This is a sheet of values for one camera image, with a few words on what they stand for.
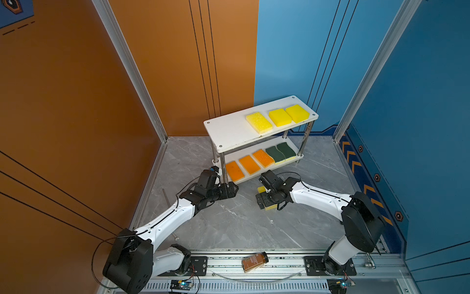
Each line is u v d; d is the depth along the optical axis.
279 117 0.79
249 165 0.99
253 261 0.71
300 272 0.72
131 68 0.86
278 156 1.00
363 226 0.44
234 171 0.94
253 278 0.71
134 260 0.40
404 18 0.71
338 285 0.70
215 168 0.77
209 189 0.67
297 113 0.81
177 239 0.81
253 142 0.74
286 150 1.03
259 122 0.77
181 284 0.71
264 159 0.99
